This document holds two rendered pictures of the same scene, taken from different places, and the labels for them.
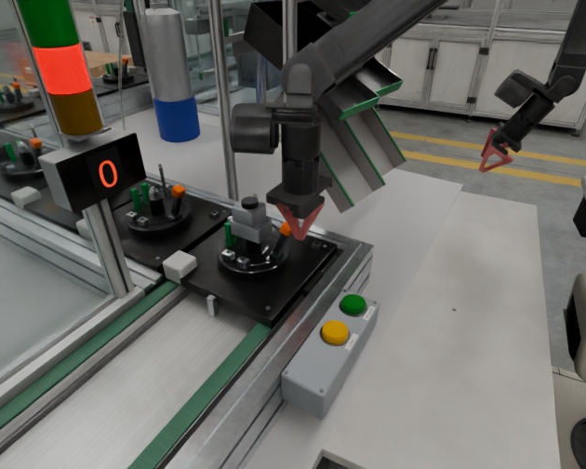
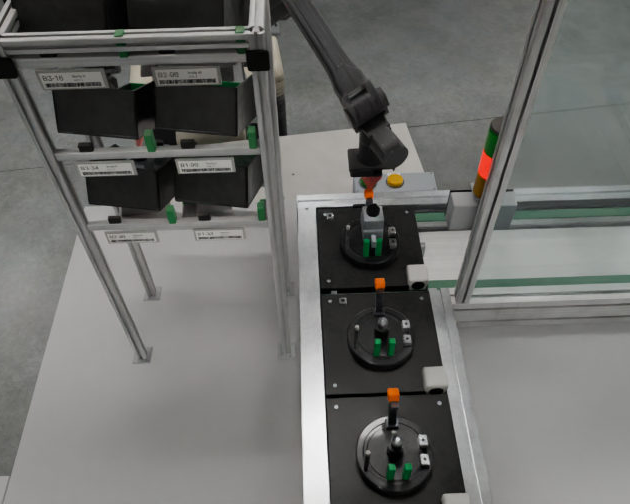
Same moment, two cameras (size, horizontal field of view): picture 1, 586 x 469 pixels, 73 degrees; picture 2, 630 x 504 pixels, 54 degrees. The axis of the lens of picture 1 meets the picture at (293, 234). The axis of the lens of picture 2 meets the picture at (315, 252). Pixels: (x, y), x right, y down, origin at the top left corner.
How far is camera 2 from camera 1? 156 cm
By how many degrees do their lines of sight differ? 80
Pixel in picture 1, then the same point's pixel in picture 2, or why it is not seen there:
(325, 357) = (412, 179)
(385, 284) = (293, 212)
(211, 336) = (433, 249)
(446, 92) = not seen: outside the picture
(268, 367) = (436, 199)
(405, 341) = (339, 187)
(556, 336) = (60, 257)
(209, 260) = (395, 267)
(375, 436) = not seen: hidden behind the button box
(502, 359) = (319, 149)
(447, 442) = not seen: hidden behind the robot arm
